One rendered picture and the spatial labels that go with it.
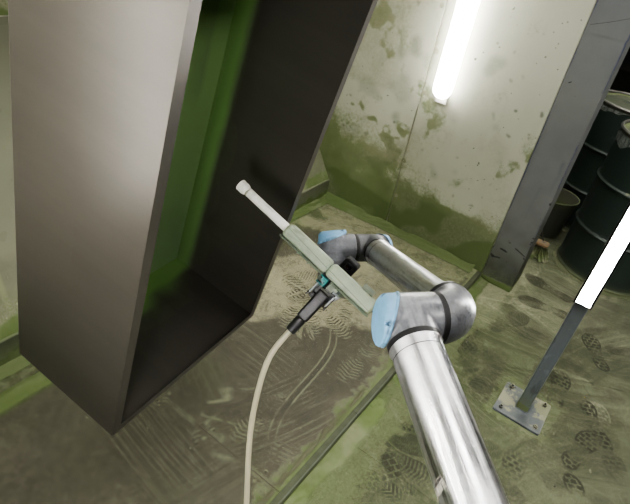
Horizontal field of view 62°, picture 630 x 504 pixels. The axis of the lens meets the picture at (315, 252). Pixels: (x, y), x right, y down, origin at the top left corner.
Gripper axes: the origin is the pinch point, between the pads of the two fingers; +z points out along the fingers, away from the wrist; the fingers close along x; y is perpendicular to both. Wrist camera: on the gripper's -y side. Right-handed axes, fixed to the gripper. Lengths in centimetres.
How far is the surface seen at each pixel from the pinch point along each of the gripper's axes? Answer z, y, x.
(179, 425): -46, 77, 4
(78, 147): 50, 9, 47
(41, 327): 15, 55, 43
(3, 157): -46, 55, 120
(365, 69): -159, -88, 72
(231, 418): -53, 65, -8
